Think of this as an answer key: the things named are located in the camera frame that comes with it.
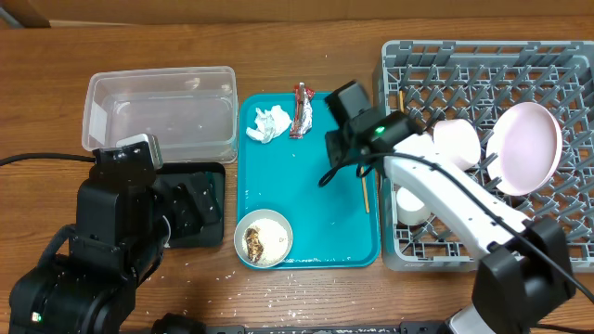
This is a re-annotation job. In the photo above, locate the left camera cable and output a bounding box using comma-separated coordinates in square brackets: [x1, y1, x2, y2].
[0, 151, 97, 169]

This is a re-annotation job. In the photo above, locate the crumpled white tissue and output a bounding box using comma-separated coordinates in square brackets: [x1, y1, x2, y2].
[246, 105, 292, 144]

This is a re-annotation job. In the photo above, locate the pink small bowl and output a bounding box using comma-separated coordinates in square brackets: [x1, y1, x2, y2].
[433, 119, 481, 171]

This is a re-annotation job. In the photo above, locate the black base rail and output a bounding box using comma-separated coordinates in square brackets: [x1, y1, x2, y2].
[152, 313, 456, 334]

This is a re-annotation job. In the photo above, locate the grey dishwasher rack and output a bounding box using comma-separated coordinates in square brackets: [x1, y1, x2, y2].
[373, 41, 593, 273]

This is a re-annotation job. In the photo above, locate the clear plastic bin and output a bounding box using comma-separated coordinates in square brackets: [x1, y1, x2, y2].
[82, 66, 239, 163]

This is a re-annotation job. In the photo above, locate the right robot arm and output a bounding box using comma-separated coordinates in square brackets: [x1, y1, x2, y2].
[318, 81, 581, 333]

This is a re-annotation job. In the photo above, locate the grey bowl with rice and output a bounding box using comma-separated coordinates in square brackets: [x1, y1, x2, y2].
[234, 209, 293, 269]

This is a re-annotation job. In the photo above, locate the white round plate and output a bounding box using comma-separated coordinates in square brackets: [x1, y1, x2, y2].
[486, 102, 562, 196]

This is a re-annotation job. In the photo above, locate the teal serving tray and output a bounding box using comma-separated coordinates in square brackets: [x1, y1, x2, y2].
[237, 92, 381, 270]

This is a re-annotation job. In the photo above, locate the right camera cable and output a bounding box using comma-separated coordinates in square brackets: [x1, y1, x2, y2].
[317, 151, 594, 334]

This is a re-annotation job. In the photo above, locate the red foil snack wrapper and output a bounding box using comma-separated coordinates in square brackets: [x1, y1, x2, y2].
[290, 83, 315, 139]

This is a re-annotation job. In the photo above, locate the wooden chopstick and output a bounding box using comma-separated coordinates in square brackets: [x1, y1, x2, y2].
[359, 167, 370, 214]
[398, 90, 406, 112]

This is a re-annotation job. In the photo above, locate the white plastic cup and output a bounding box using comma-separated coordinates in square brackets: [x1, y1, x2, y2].
[395, 187, 432, 226]

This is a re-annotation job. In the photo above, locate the camera cable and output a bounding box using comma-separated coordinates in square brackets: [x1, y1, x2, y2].
[317, 151, 594, 334]
[0, 151, 97, 169]

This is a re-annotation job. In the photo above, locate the black plastic tray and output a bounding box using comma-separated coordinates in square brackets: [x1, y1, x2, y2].
[155, 162, 226, 249]

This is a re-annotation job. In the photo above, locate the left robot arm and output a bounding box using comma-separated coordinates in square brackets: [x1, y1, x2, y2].
[9, 134, 226, 333]

